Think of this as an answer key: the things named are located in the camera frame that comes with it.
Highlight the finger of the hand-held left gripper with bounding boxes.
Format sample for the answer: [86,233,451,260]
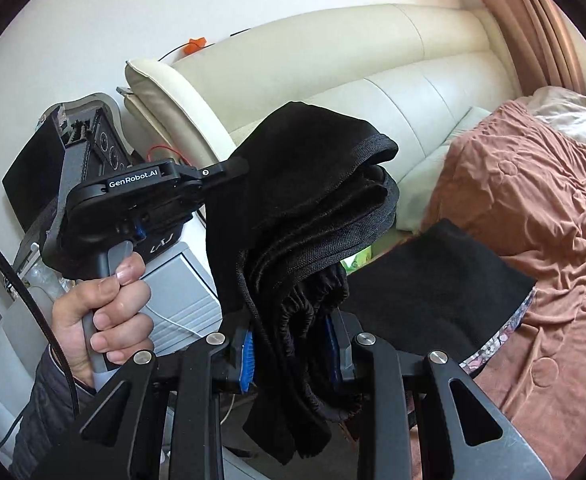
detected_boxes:
[200,156,250,192]

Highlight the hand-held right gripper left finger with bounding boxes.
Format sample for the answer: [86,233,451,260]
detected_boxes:
[30,327,258,480]

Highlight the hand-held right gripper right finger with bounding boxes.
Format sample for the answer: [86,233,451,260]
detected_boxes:
[323,310,554,480]

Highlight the black pants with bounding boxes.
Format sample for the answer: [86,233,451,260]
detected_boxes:
[205,101,401,466]

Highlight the person's left forearm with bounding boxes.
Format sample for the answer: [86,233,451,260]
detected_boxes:
[10,345,99,480]

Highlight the person's left hand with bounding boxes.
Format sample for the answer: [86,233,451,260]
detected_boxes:
[50,250,155,391]

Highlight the black grey electronic device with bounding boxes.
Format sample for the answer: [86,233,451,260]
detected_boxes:
[2,92,134,241]

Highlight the small green item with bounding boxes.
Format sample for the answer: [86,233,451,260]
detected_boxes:
[342,249,375,270]

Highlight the black garment with floral lining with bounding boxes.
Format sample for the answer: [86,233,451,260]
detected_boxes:
[345,218,538,377]

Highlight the cream leather headboard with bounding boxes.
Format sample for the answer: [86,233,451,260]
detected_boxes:
[123,2,528,233]

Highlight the brown fleece blanket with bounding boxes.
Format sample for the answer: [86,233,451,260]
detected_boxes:
[413,99,586,480]

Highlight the white bed sheet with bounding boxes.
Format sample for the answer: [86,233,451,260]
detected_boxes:
[527,85,586,161]

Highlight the pinkish brown curtain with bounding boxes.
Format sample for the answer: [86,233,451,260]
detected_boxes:
[450,0,586,97]

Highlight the thin red wire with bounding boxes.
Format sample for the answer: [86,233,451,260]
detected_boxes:
[147,145,195,165]

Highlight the thick black gripper cable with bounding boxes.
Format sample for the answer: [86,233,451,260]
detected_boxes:
[0,221,81,418]

